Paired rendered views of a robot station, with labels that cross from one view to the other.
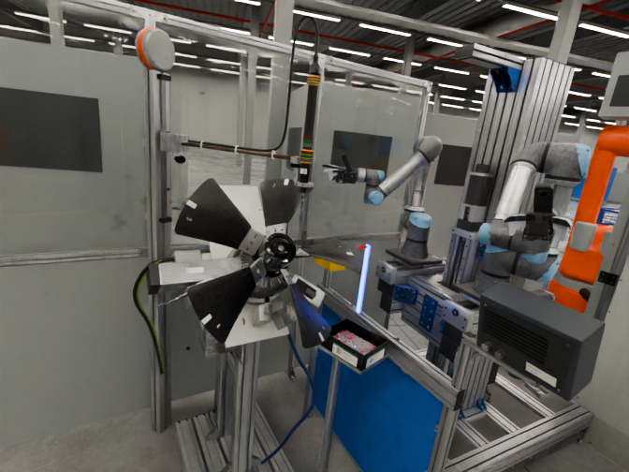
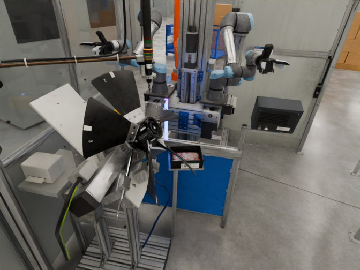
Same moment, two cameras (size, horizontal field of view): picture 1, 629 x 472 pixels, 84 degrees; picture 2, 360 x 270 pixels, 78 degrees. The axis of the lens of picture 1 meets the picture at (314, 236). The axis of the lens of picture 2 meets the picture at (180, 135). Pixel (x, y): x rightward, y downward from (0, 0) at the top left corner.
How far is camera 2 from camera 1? 0.87 m
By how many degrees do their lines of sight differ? 47
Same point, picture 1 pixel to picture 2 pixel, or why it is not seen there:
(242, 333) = (139, 193)
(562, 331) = (295, 110)
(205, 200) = (96, 119)
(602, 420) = (232, 129)
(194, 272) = (107, 177)
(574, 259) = not seen: hidden behind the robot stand
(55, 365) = not seen: outside the picture
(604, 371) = not seen: hidden behind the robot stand
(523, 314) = (279, 109)
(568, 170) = (246, 28)
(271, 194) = (109, 88)
